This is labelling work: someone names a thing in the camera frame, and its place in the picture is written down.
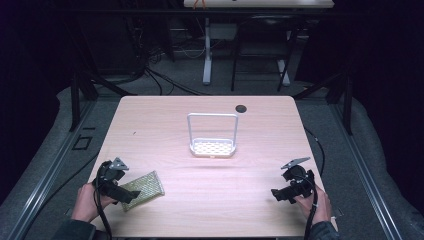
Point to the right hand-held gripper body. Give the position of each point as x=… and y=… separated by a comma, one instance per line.
x=298, y=180

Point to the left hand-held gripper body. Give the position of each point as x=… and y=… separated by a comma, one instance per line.
x=110, y=173

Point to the green mesh scouring sponge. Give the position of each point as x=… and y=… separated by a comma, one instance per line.
x=146, y=186

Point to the person's right hand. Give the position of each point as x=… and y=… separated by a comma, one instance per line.
x=316, y=206

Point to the person's left hand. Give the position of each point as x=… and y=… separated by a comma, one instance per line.
x=86, y=201

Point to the black tape square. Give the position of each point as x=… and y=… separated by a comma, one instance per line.
x=82, y=142

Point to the black metal stand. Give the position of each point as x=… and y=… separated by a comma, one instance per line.
x=346, y=100
x=76, y=96

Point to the black chair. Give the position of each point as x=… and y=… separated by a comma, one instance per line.
x=263, y=43

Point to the white background desk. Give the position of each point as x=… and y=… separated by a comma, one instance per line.
x=260, y=3

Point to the grey metal floor rail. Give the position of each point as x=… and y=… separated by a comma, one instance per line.
x=363, y=170
x=50, y=173

